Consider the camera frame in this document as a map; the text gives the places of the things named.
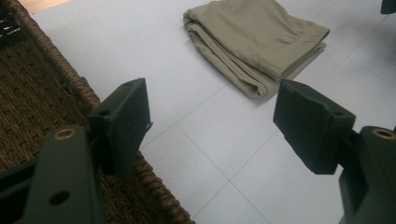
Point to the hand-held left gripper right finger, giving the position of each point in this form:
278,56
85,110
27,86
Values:
311,130

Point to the white table sheet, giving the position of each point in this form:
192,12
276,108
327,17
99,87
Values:
202,140

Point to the brown wicker basket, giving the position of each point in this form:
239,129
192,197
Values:
34,93

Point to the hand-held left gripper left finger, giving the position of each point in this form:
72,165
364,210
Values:
118,130

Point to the beige pants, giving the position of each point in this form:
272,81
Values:
249,40

